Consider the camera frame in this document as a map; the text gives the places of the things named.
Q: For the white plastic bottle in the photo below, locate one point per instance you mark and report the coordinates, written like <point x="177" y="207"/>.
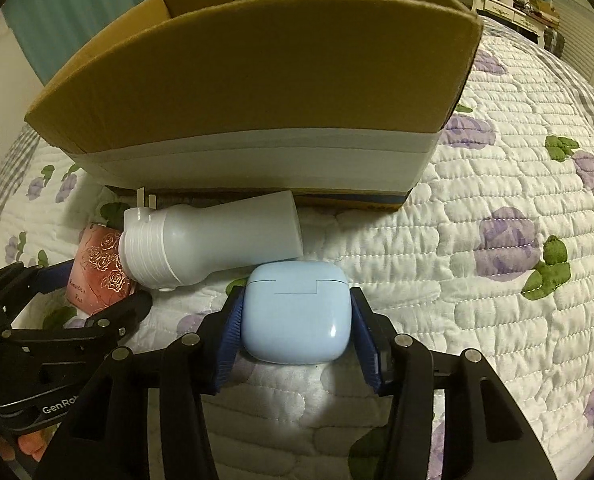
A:
<point x="217" y="240"/>

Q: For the white louvred wardrobe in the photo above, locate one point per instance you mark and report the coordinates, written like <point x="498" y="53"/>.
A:
<point x="592" y="50"/>

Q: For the brown cardboard box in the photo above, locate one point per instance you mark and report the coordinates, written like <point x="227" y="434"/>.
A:
<point x="257" y="85"/>

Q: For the light blue earbuds case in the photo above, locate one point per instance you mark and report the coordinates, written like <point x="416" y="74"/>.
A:
<point x="297" y="315"/>

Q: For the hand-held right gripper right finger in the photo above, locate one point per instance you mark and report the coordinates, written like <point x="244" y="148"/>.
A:
<point x="367" y="345"/>

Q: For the dark suitcase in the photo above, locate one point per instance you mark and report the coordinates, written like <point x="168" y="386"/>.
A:
<point x="554" y="42"/>

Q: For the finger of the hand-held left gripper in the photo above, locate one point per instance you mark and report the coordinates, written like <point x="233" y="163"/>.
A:
<point x="107" y="320"/>
<point x="7" y="285"/>

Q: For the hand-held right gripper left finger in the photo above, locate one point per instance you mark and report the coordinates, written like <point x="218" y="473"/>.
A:
<point x="229" y="340"/>

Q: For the wide green curtain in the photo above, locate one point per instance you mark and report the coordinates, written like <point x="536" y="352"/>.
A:
<point x="27" y="25"/>

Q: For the white dressing table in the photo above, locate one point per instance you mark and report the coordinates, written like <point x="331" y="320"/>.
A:
<point x="499" y="7"/>

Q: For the grey checked bedsheet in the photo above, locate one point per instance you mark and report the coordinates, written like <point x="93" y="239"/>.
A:
<point x="12" y="170"/>

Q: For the person's left hand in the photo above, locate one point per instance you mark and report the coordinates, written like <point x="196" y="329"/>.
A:
<point x="32" y="442"/>

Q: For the pink rose-print box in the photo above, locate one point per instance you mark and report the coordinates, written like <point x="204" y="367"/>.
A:
<point x="97" y="270"/>

